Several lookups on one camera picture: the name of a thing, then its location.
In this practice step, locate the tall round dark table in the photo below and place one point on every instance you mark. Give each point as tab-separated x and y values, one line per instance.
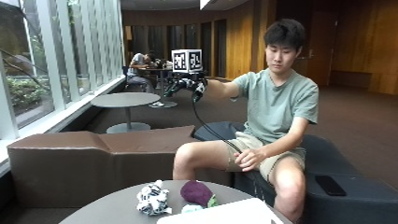
163	87

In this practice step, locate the khaki shorts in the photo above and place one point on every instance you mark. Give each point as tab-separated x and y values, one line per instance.
254	144

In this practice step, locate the white marker cube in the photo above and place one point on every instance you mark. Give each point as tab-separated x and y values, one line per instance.
187	61

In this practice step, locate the low round grey table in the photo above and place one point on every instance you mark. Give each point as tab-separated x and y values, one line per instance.
125	99

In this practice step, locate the purple eggplant soft toy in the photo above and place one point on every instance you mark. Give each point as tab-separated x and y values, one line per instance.
196	193

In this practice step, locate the white flat box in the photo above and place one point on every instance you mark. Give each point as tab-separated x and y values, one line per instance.
224	214

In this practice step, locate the pale teal soft toy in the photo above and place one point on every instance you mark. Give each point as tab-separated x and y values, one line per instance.
192	208

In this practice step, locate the green t-shirt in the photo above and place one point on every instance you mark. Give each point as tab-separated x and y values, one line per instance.
276	105

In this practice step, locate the the person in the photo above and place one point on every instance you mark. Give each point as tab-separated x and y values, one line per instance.
274	102

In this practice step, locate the black phone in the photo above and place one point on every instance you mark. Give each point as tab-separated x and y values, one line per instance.
331	185

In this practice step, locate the zebra soft toy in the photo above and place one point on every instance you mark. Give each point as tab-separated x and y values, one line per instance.
154	199

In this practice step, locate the dark blue upholstered seat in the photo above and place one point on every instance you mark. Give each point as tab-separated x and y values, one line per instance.
352	199

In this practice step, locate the brown upholstered bench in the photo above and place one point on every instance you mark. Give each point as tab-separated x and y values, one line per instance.
83	165

